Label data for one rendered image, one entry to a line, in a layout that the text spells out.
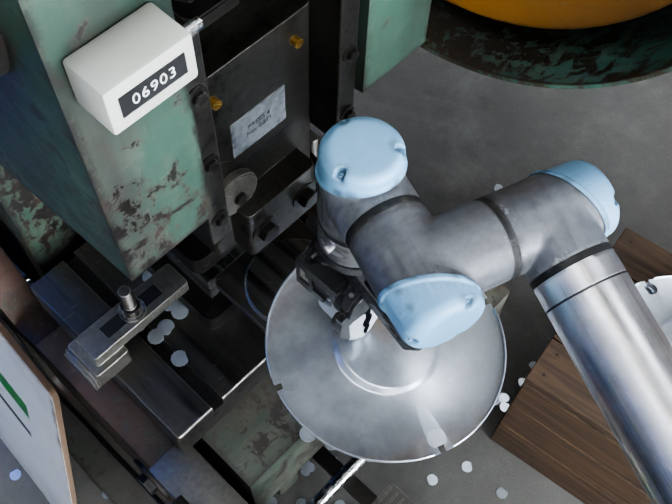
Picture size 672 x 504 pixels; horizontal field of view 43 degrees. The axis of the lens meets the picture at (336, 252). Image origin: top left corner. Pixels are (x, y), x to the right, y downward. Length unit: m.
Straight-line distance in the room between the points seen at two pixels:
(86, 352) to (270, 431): 0.25
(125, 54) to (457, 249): 0.30
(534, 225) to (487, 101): 1.57
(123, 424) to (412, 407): 0.40
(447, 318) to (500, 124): 1.59
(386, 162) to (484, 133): 1.51
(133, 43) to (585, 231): 0.39
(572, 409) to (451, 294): 0.87
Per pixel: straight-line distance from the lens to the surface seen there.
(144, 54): 0.54
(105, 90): 0.52
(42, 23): 0.52
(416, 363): 1.02
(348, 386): 1.00
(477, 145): 2.18
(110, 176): 0.65
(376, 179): 0.69
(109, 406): 1.20
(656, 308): 1.60
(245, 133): 0.83
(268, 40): 0.77
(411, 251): 0.68
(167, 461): 1.14
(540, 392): 1.54
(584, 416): 1.52
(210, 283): 1.08
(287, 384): 1.00
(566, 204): 0.73
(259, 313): 1.04
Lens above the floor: 1.73
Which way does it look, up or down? 61 degrees down
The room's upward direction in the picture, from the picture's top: 3 degrees clockwise
